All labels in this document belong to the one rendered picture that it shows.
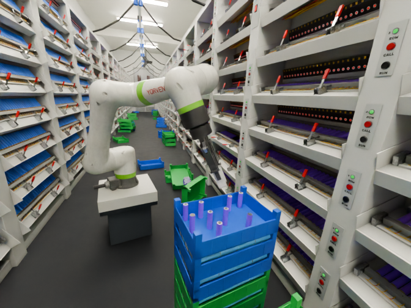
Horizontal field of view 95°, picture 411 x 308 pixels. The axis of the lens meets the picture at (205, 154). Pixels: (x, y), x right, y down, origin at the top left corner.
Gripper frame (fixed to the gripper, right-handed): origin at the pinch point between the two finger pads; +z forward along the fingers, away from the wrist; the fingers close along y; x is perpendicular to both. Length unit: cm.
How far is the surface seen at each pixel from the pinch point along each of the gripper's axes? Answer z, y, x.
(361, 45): -23, -21, 66
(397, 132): 0, 11, 50
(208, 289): 23.9, 22.0, -12.6
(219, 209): 12.8, 0.0, -5.2
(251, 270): 29.3, 14.1, -0.1
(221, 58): -57, -120, 23
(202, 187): 43, -97, -36
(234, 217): 15.2, 4.3, -0.1
